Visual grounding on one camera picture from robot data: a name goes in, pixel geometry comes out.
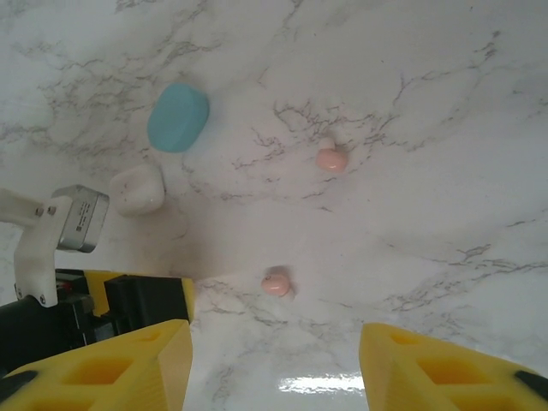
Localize white earbud charging case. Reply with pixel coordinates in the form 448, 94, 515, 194
109, 164, 166, 217

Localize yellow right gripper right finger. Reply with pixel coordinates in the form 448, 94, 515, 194
359, 321, 548, 411

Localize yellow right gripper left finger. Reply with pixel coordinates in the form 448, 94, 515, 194
0, 319, 194, 411

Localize pink wireless earbud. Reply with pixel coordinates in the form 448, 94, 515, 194
315, 136, 348, 173
260, 265, 293, 297

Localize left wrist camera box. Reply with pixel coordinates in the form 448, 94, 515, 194
0, 183, 111, 308

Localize teal earbud charging case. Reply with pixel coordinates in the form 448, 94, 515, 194
146, 82, 211, 154

